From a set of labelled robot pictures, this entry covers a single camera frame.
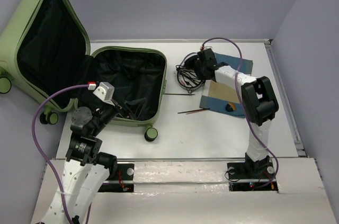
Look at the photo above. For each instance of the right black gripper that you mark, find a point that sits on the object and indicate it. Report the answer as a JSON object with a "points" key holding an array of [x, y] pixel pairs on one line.
{"points": [[201, 75]]}

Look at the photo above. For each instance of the black and white headset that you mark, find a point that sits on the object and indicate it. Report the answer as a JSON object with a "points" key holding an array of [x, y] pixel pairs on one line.
{"points": [[186, 76]]}

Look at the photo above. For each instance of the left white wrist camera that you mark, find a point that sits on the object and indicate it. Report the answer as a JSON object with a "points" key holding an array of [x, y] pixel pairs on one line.
{"points": [[104, 92]]}

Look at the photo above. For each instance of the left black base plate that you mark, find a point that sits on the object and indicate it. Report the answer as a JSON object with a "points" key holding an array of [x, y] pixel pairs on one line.
{"points": [[121, 181]]}

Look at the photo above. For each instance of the green hard-shell suitcase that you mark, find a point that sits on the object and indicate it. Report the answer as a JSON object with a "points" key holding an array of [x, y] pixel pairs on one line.
{"points": [[45, 50]]}

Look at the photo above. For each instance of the red chopstick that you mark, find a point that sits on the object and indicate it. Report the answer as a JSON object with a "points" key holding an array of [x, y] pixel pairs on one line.
{"points": [[196, 111]]}

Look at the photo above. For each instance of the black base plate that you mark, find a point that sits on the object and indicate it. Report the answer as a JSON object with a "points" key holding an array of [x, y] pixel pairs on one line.
{"points": [[240, 181], [121, 181]]}

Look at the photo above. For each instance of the blue and tan cloth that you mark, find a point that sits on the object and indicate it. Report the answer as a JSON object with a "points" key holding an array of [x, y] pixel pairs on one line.
{"points": [[216, 96]]}

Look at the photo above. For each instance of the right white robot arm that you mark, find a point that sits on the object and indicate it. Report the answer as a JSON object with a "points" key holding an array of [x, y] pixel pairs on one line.
{"points": [[258, 101]]}

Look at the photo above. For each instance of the black and orange small object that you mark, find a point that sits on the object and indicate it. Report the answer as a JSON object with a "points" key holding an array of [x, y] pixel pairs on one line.
{"points": [[230, 107]]}

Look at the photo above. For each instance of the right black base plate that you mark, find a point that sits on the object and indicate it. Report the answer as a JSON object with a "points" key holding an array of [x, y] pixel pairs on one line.
{"points": [[240, 181]]}

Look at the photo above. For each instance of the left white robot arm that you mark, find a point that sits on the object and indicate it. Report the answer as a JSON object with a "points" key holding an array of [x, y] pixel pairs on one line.
{"points": [[85, 167]]}

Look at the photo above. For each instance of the black chopstick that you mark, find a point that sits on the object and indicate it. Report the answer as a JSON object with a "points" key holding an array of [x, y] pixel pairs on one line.
{"points": [[184, 112]]}

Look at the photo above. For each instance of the black thin stick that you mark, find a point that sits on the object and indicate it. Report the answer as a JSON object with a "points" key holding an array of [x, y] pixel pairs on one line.
{"points": [[180, 94]]}

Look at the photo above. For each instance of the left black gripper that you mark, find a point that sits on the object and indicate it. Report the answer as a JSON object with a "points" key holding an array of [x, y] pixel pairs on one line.
{"points": [[119, 108]]}

